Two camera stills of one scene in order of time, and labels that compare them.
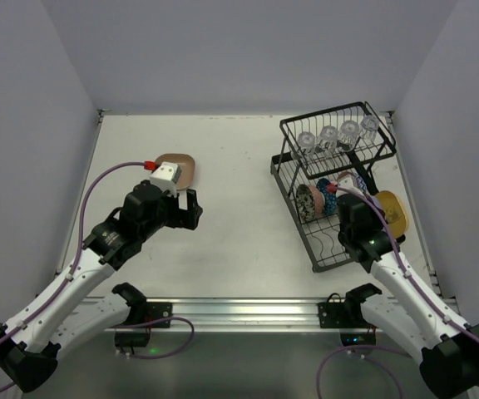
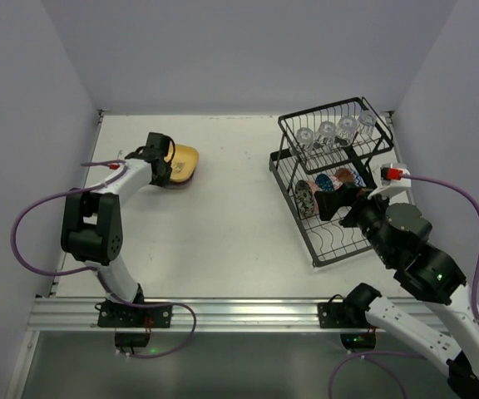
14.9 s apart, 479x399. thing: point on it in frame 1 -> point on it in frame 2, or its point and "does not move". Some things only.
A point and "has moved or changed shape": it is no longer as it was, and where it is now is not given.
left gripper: (185, 216) -> (163, 169)
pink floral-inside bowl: (310, 202) does not move
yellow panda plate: (395, 213) has moved or changed shape
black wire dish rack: (327, 155) does not move
